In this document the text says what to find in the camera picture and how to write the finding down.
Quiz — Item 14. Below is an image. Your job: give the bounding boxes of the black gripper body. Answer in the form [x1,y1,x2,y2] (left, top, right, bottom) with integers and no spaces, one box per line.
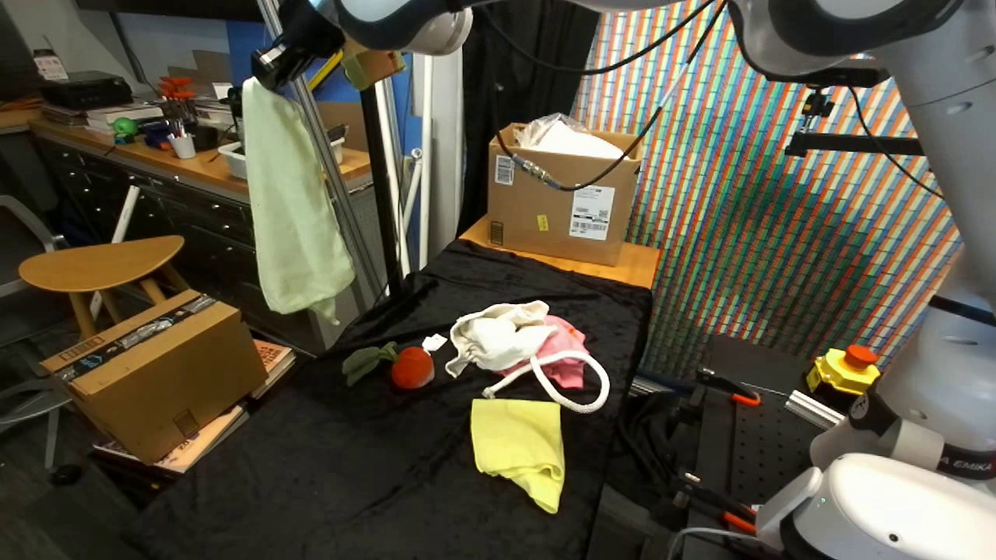
[269,5,344,73]

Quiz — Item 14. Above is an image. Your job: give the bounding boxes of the pale green cloth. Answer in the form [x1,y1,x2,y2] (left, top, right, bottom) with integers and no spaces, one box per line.
[240,73,358,320]

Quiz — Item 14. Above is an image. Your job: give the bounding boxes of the white cloth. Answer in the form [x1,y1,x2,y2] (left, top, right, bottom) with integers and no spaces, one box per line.
[440,299,557,384]

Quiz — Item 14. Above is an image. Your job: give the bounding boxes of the white plastic bin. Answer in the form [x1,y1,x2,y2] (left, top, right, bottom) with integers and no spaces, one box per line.
[213,135,352,192]

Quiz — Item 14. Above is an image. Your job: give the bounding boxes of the black stand pole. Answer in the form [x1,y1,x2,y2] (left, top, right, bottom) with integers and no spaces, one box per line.
[352,59,407,305]

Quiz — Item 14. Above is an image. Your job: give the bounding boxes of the wood topped workbench cabinet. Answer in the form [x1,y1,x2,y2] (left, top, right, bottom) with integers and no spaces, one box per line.
[29,114,393,354]

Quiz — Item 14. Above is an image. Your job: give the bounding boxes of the black equipment case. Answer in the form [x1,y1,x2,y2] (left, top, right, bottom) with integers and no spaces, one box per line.
[38,73,135,114]

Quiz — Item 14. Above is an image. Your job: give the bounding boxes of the black curtain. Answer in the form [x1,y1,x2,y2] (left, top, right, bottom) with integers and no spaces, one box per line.
[458,0,607,238]

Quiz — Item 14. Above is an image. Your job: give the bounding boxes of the silver tripod pole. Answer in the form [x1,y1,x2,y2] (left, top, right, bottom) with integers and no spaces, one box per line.
[298,81,384,305]

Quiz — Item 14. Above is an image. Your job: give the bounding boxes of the wooden stool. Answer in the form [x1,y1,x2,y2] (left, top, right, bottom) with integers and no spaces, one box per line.
[14,233,188,341]

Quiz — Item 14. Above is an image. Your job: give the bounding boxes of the clear plastic bag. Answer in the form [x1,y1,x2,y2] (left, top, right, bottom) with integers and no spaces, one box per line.
[514,110,611,163]

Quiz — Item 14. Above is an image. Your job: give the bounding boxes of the labelled cardboard box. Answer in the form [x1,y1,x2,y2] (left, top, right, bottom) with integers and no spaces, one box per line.
[482,122,645,267]

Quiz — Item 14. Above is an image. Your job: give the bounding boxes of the red plush toy green leaves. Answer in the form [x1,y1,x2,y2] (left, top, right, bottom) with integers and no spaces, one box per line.
[340,341,438,397]

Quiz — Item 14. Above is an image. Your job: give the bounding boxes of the cardboard box black tape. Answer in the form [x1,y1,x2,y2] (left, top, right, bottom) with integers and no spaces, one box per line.
[38,287,269,468]

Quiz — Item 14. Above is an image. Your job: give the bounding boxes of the pink cloth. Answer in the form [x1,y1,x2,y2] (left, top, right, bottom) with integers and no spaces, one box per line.
[533,315,592,394]

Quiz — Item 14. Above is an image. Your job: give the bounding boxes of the wooden side table top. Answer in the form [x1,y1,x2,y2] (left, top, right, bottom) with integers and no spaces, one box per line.
[458,215,664,293]

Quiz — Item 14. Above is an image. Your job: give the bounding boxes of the black table cloth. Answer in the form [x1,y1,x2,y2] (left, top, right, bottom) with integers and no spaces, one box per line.
[121,239,655,560]

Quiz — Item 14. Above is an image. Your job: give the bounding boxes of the yellow cloth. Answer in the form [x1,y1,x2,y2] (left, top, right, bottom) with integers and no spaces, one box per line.
[466,397,568,516]

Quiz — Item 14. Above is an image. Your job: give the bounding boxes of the iridescent backdrop sheet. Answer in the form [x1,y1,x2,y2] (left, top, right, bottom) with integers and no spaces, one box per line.
[566,0,996,390]

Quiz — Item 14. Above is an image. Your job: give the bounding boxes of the aluminium extrusion bar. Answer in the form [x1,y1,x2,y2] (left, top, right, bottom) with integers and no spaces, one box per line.
[784,386,849,429]

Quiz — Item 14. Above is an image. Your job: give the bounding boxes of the yellow red emergency stop button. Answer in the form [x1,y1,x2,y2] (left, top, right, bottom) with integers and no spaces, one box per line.
[802,341,885,400]

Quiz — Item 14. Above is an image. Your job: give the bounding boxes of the tan wrist mount piece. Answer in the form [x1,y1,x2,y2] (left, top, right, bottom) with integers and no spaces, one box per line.
[340,37,407,90]

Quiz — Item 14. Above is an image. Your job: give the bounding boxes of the blue wall panel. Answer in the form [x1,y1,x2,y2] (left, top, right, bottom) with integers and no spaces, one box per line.
[225,0,428,159]

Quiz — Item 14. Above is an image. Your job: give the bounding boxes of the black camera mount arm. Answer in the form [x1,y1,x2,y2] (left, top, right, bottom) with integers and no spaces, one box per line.
[782,87,928,159]

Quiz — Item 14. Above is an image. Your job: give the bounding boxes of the orange handled clamp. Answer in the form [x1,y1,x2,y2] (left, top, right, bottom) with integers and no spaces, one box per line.
[679,469,758,539]
[695,368,764,410]

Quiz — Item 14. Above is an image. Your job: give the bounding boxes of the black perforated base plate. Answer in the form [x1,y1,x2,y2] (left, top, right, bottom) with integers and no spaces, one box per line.
[680,335,834,522]

